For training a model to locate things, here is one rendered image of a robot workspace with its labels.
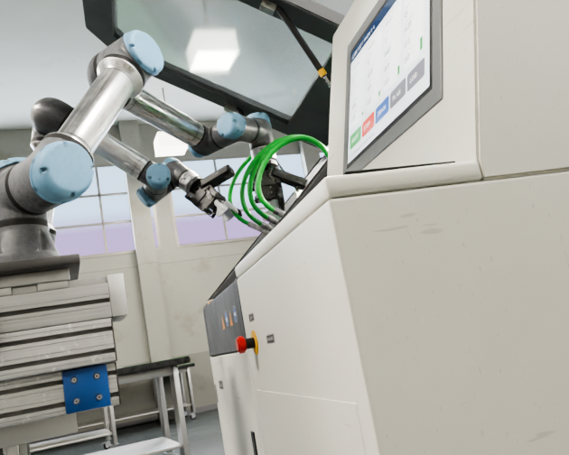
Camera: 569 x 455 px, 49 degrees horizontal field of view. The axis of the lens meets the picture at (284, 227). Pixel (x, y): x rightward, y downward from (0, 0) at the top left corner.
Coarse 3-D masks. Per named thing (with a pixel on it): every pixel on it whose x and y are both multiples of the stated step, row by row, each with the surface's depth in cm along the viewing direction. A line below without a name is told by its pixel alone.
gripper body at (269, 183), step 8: (272, 160) 186; (272, 168) 191; (256, 176) 187; (264, 176) 186; (272, 176) 186; (264, 184) 183; (272, 184) 184; (280, 184) 185; (256, 192) 184; (264, 192) 183; (272, 192) 184; (256, 200) 189
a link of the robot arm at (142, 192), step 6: (144, 186) 204; (168, 186) 206; (138, 192) 204; (144, 192) 203; (168, 192) 208; (138, 198) 208; (144, 198) 203; (150, 198) 203; (156, 198) 204; (162, 198) 207; (144, 204) 208; (150, 204) 205
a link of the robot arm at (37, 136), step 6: (36, 132) 198; (36, 138) 197; (42, 138) 197; (30, 144) 200; (36, 144) 198; (48, 216) 194; (48, 222) 194; (54, 228) 195; (54, 234) 195; (54, 240) 195
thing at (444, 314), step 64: (448, 0) 97; (512, 0) 90; (448, 64) 95; (512, 64) 88; (448, 128) 92; (512, 128) 85; (448, 192) 81; (512, 192) 83; (320, 256) 82; (384, 256) 77; (448, 256) 79; (512, 256) 81; (256, 320) 127; (320, 320) 86; (384, 320) 75; (448, 320) 77; (512, 320) 79; (256, 384) 135; (320, 384) 89; (384, 384) 73; (448, 384) 75; (512, 384) 77; (320, 448) 93; (384, 448) 71; (448, 448) 73; (512, 448) 75
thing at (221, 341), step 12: (228, 288) 155; (216, 300) 176; (228, 300) 157; (216, 312) 180; (228, 312) 160; (216, 324) 182; (240, 324) 145; (216, 336) 186; (228, 336) 164; (216, 348) 189; (228, 348) 167
